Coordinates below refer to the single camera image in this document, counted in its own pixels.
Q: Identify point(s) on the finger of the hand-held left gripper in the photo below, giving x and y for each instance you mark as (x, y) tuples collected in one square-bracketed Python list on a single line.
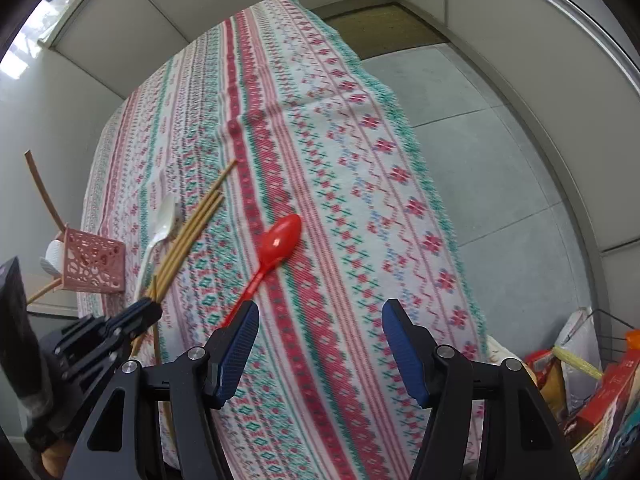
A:
[(137, 317)]

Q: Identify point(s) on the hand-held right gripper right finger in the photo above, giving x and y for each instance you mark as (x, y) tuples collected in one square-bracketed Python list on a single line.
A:
[(402, 350)]

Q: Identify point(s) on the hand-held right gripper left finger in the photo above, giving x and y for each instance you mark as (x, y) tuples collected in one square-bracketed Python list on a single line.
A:
[(235, 355)]

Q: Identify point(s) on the pink perforated utensil holder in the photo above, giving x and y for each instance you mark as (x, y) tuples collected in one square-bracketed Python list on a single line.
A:
[(95, 260)]

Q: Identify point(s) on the light wooden chopstick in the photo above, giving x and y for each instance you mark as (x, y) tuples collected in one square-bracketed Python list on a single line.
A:
[(42, 187), (45, 290)]

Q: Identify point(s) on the white rice paddle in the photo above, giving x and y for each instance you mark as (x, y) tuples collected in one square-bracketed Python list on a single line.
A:
[(52, 257)]

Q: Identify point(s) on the small white plastic spoon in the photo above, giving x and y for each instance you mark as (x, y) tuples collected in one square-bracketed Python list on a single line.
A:
[(167, 215)]

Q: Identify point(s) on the pile of chopsticks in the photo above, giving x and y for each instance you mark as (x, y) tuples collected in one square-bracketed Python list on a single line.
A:
[(200, 215)]

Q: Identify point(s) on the red plastic spoon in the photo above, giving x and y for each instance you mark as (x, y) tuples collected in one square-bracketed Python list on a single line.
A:
[(282, 237)]

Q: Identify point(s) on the person's left forearm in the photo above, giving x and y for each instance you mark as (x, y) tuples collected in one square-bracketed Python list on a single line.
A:
[(20, 340)]

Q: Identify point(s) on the white plastic bag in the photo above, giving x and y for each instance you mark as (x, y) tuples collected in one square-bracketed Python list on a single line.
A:
[(580, 340)]

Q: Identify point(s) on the striped patterned tablecloth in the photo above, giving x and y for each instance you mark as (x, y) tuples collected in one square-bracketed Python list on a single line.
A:
[(350, 160)]

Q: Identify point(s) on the red cardboard box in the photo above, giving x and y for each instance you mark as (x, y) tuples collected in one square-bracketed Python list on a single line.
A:
[(605, 400)]

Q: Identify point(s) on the brown floor mat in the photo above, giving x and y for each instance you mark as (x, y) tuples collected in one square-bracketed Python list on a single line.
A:
[(385, 30)]

